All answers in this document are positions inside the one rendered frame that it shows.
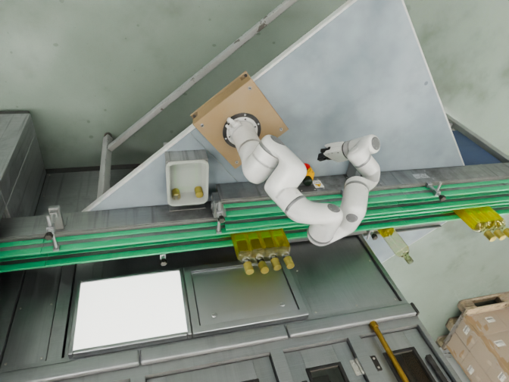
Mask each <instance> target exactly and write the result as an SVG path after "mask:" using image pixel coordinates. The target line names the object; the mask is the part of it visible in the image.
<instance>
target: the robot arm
mask: <svg viewBox="0 0 509 382"><path fill-rule="evenodd" d="M227 122H229V123H230V124H229V125H228V124H227V125H226V126H225V127H226V128H227V130H226V135H227V138H228V140H229V141H230V142H231V143H232V144H234V145H235V146H236V149H237V152H238V153H239V157H240V159H241V162H242V172H243V174H244V175H245V178H246V179H247V180H248V181H250V182H251V183H255V184H259V183H263V182H264V181H265V180H266V179H267V178H268V177H269V176H270V177H269V178H268V180H267V182H266V183H265V185H264V189H265V191H266V193H267V194H268V196H269V197H270V198H271V199H272V200H273V201H274V202H275V203H276V204H277V205H278V206H279V207H280V209H281V210H282V211H283V212H284V213H285V214H286V215H287V216H288V218H290V219H291V220H293V221H295V222H297V223H300V224H310V226H309V228H308V231H307V235H308V239H309V240H310V241H311V242H312V243H313V244H314V245H316V246H325V245H328V244H330V243H333V242H335V241H336V240H339V239H341V238H343V237H344V236H347V235H349V234H350V233H352V232H354V231H355V230H356V229H357V227H358V225H359V224H360V222H361V221H362V220H363V218H364V216H365V214H366V211H367V201H368V195H369V191H370V190H372V188H374V187H375V186H376V185H377V184H378V182H379V177H380V167H379V164H378V163H377V162H376V160H375V159H374V158H373V156H372V154H375V153H377V152H378V151H379V149H380V141H379V138H378V137H377V136H376V135H373V134H370V135H367V136H362V137H359V138H356V139H351V140H349V141H345V142H332V143H329V144H326V145H325V147H326V149H321V150H320V152H322V153H320V154H318V157H317V160H318V161H325V160H334V161H336V162H344V161H350V162H351V163H352V165H353V166H354V167H355V168H356V169H357V170H358V172H359V173H360V174H361V175H362V177H359V176H354V177H350V178H348V179H347V180H346V182H345V187H344V192H343V196H342V203H341V205H340V207H338V206H337V205H334V204H331V203H318V202H312V201H310V200H308V199H307V198H306V197H305V196H303V195H302V194H301V192H300V191H299V190H298V189H297V187H298V186H299V184H300V183H301V182H302V181H303V179H304V178H305V176H306V174H307V168H306V167H305V165H304V163H303V162H302V161H301V160H300V159H299V158H298V157H297V156H296V155H295V154H294V153H293V152H292V151H291V150H290V149H289V148H288V147H287V146H286V145H285V144H284V143H283V142H282V141H281V140H279V139H278V138H277V137H276V136H273V135H270V134H269V135H266V136H264V137H263V138H262V140H260V139H259V137H258V126H257V124H256V123H255V122H254V121H253V120H252V119H251V118H249V117H238V118H236V119H235V120H233V119H231V117H228V118H227ZM276 166H277V167H276ZM275 168H276V169H275ZM274 169H275V170H274ZM272 172H273V173H272Z"/></svg>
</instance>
